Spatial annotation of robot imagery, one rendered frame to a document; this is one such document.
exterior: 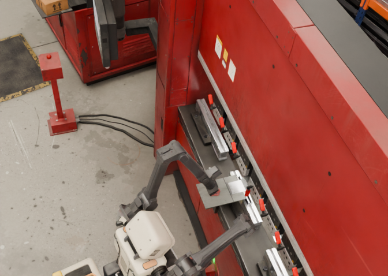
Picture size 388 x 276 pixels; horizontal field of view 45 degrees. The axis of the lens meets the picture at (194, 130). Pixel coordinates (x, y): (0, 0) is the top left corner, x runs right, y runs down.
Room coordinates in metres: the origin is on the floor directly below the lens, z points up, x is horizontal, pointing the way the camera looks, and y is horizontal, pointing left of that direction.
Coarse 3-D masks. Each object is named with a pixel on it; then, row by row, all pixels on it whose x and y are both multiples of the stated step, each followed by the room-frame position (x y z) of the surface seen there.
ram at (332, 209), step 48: (240, 0) 2.02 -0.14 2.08; (240, 48) 1.94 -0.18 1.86; (240, 96) 1.84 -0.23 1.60; (288, 96) 1.49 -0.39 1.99; (288, 144) 1.39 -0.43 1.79; (336, 144) 1.16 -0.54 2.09; (288, 192) 1.28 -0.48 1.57; (336, 192) 1.06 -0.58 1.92; (336, 240) 0.96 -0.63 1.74; (384, 240) 0.82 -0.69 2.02
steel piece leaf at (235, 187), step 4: (240, 180) 1.71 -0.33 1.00; (228, 184) 1.65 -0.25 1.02; (232, 184) 1.67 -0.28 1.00; (236, 184) 1.68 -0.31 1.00; (240, 184) 1.68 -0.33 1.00; (232, 188) 1.64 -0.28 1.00; (236, 188) 1.65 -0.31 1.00; (240, 188) 1.65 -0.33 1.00; (244, 188) 1.65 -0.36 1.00; (232, 192) 1.61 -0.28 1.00; (236, 192) 1.62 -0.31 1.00
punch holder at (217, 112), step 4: (216, 96) 2.09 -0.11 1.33; (216, 100) 2.08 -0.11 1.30; (216, 104) 2.08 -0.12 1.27; (220, 104) 2.03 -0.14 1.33; (216, 108) 2.06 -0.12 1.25; (220, 108) 2.02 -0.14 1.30; (216, 112) 2.06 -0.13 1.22; (220, 112) 2.01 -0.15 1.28; (224, 112) 1.98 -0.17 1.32; (216, 116) 2.04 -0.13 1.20; (220, 116) 2.00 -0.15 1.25; (224, 116) 1.98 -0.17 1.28; (224, 120) 1.98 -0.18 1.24; (224, 124) 1.99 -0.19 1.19
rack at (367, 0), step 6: (366, 0) 3.34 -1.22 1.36; (372, 0) 3.29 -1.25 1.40; (360, 6) 3.36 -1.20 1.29; (366, 6) 3.31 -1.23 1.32; (372, 6) 3.28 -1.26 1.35; (378, 6) 3.24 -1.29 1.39; (384, 6) 3.22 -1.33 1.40; (360, 12) 3.34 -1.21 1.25; (378, 12) 3.22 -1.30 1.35; (384, 12) 3.18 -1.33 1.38; (360, 18) 3.32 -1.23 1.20; (360, 24) 3.33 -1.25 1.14
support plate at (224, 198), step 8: (232, 176) 1.74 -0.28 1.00; (200, 184) 1.64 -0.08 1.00; (224, 184) 1.67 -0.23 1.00; (200, 192) 1.58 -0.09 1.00; (224, 192) 1.61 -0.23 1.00; (240, 192) 1.62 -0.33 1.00; (208, 200) 1.53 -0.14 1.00; (216, 200) 1.54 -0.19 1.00; (224, 200) 1.55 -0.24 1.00; (232, 200) 1.56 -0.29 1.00
